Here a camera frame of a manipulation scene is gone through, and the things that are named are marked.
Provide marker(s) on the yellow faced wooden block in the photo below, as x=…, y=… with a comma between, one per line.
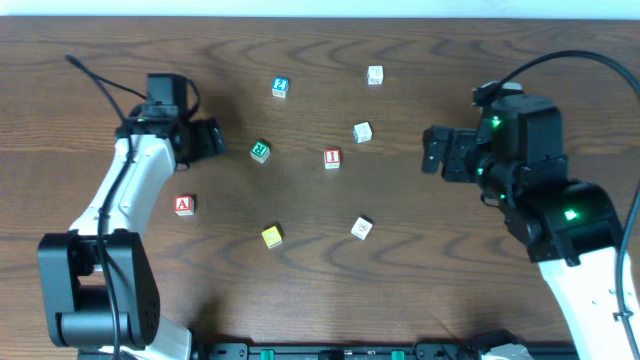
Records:
x=272, y=236

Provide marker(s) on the red letter I block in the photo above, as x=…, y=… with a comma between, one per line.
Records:
x=332, y=159

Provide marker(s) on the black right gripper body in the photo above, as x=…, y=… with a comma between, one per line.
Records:
x=451, y=154

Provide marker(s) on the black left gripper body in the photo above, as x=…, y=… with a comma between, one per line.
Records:
x=208, y=138

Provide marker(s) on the white block far top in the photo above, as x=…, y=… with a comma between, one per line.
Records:
x=375, y=75

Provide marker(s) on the red letter A block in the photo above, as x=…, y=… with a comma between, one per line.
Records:
x=184, y=205

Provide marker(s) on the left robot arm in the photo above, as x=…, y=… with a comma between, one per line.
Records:
x=100, y=295

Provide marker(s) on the white block bee drawing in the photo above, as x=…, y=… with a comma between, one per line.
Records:
x=361, y=228

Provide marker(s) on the green letter R block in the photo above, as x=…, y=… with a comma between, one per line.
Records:
x=260, y=152

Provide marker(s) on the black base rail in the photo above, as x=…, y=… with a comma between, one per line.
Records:
x=493, y=345

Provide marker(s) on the white block blue side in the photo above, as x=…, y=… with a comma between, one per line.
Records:
x=362, y=132

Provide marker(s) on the blue number 2 block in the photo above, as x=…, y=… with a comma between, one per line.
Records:
x=280, y=87

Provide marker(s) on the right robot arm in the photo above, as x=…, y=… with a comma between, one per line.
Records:
x=569, y=228

